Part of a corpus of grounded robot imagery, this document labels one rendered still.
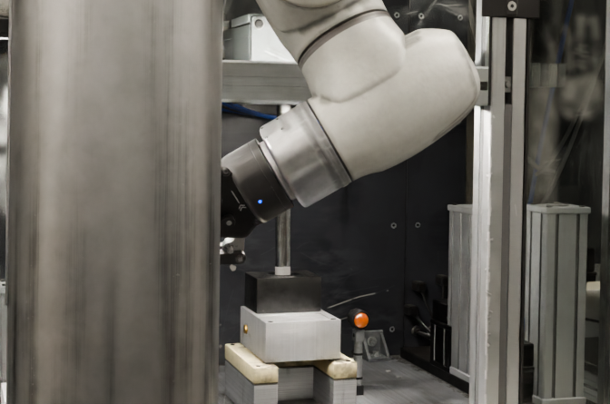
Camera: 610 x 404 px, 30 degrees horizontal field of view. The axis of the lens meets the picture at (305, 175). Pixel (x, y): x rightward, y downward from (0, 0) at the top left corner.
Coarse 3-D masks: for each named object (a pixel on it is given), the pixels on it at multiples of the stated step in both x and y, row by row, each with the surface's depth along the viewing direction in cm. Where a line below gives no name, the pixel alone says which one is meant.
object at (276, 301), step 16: (288, 224) 145; (288, 240) 145; (288, 256) 145; (256, 272) 147; (272, 272) 147; (288, 272) 146; (304, 272) 148; (256, 288) 142; (272, 288) 143; (288, 288) 143; (304, 288) 144; (320, 288) 145; (256, 304) 142; (272, 304) 143; (288, 304) 143; (304, 304) 144; (320, 304) 145
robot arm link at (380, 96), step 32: (352, 32) 106; (384, 32) 106; (416, 32) 107; (448, 32) 107; (320, 64) 106; (352, 64) 105; (384, 64) 104; (416, 64) 104; (448, 64) 104; (320, 96) 106; (352, 96) 104; (384, 96) 104; (416, 96) 104; (448, 96) 104; (352, 128) 104; (384, 128) 104; (416, 128) 105; (448, 128) 108; (352, 160) 105; (384, 160) 106
